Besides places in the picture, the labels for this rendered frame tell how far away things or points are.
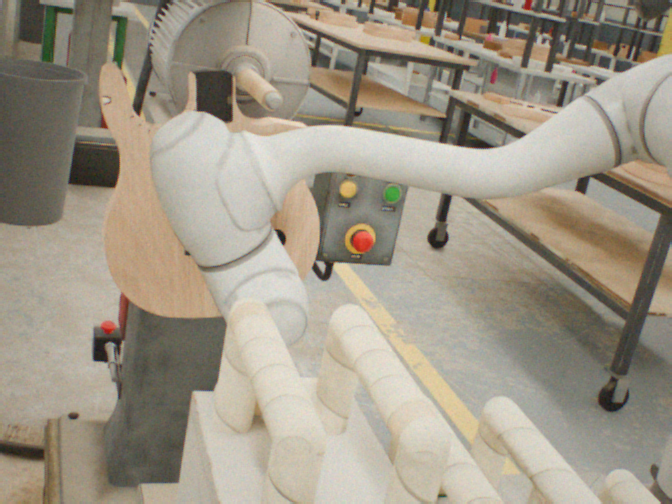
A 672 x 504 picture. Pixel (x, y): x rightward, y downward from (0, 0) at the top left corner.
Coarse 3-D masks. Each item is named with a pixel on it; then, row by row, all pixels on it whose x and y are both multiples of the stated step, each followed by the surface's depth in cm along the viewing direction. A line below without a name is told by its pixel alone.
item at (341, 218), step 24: (312, 192) 166; (336, 192) 157; (360, 192) 159; (384, 192) 160; (336, 216) 159; (360, 216) 161; (384, 216) 162; (336, 240) 161; (384, 240) 164; (384, 264) 167
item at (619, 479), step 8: (616, 472) 83; (624, 472) 83; (608, 480) 83; (616, 480) 82; (624, 480) 82; (632, 480) 81; (616, 488) 82; (624, 488) 81; (632, 488) 80; (640, 488) 80; (616, 496) 81; (624, 496) 80; (632, 496) 80; (640, 496) 79; (648, 496) 79
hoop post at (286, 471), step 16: (272, 448) 50; (272, 464) 50; (288, 464) 49; (304, 464) 49; (320, 464) 50; (272, 480) 50; (288, 480) 50; (304, 480) 50; (272, 496) 50; (288, 496) 50; (304, 496) 50
